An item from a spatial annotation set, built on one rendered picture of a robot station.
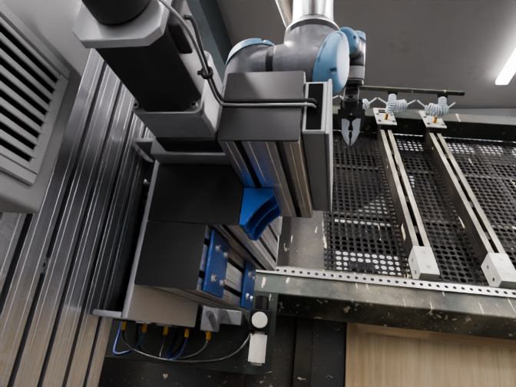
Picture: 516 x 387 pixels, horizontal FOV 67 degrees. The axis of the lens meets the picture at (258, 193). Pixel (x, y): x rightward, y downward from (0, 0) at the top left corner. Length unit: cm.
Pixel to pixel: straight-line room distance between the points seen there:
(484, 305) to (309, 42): 96
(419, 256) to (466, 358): 40
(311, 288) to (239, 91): 90
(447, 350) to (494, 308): 27
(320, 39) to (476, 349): 121
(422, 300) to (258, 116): 100
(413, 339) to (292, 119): 123
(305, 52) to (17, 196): 57
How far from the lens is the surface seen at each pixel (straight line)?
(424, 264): 141
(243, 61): 85
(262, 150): 44
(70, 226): 53
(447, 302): 136
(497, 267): 151
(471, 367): 162
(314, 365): 151
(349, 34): 125
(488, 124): 242
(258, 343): 118
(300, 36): 82
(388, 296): 131
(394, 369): 154
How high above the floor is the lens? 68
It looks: 20 degrees up
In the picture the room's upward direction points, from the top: 7 degrees clockwise
